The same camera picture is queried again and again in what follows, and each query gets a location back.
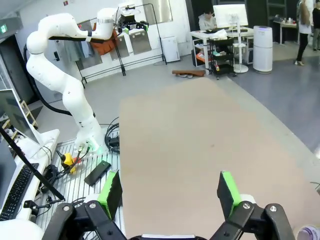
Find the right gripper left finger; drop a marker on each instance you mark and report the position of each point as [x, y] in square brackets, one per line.
[110, 197]

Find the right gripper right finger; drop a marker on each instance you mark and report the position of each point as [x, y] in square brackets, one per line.
[228, 197]

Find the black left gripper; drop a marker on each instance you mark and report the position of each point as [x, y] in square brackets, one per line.
[128, 21]

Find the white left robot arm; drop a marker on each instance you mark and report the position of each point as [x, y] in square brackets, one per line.
[72, 100]

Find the silver metal panel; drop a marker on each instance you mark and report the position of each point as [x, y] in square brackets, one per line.
[120, 48]
[140, 42]

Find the flat black rectangular box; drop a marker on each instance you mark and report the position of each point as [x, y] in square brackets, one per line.
[97, 172]

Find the orange cloth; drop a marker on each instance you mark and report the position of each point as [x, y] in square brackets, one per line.
[103, 45]

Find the black clothes rack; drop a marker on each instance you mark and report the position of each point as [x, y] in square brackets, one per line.
[122, 62]

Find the small white air purifier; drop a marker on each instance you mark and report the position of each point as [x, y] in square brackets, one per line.
[170, 50]

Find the yellow emergency stop button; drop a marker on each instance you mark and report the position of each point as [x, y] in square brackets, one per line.
[67, 160]

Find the grey hanging clothes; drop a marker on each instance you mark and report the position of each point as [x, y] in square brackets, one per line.
[77, 50]

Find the white office desk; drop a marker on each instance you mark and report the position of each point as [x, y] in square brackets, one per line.
[200, 35]

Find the brown item on floor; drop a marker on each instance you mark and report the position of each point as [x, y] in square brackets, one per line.
[188, 73]

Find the seated person grey top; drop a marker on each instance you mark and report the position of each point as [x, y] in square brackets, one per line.
[206, 22]

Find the long black pole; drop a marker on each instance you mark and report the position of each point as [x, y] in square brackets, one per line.
[32, 167]

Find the white operator desk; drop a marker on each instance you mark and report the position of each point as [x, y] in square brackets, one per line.
[47, 140]

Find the black trolley cart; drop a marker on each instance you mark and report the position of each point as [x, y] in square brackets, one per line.
[221, 57]

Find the black keyboard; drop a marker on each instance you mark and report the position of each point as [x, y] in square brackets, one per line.
[17, 190]

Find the large white monitor on stand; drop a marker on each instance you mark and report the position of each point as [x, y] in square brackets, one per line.
[230, 15]

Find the black computer monitor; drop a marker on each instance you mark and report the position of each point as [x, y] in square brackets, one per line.
[6, 172]

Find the small wooden stand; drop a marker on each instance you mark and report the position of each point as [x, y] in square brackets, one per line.
[27, 112]

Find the white computer monitor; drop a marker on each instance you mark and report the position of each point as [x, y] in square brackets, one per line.
[15, 115]

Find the tall white air purifier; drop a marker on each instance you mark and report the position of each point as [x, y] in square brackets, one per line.
[262, 50]

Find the green exit sign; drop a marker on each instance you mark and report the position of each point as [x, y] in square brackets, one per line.
[3, 28]

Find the bystander black trousers tan shoes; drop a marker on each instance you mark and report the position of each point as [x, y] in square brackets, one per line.
[303, 25]

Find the bystander in dark trousers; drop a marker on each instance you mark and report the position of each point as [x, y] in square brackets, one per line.
[316, 25]

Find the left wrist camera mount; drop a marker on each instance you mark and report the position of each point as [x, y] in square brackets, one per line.
[128, 10]

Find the aluminium slotted base plate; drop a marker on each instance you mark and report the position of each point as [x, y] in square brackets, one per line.
[82, 192]

